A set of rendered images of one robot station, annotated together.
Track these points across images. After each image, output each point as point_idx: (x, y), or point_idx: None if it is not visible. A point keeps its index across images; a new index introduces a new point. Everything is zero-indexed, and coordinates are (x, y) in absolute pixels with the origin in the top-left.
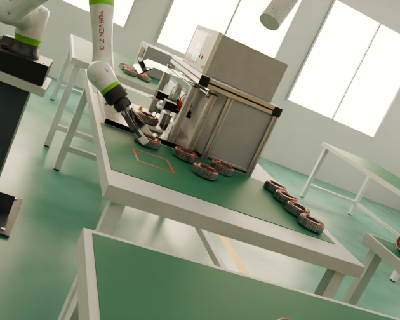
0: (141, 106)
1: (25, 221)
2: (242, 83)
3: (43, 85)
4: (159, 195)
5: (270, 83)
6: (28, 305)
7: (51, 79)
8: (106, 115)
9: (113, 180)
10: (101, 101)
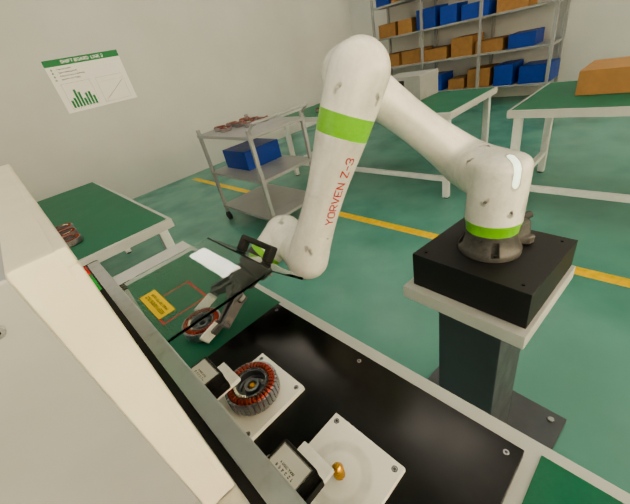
0: (335, 462)
1: None
2: None
3: (430, 291)
4: (149, 262)
5: None
6: None
7: (524, 336)
8: (291, 315)
9: (183, 245)
10: (377, 364)
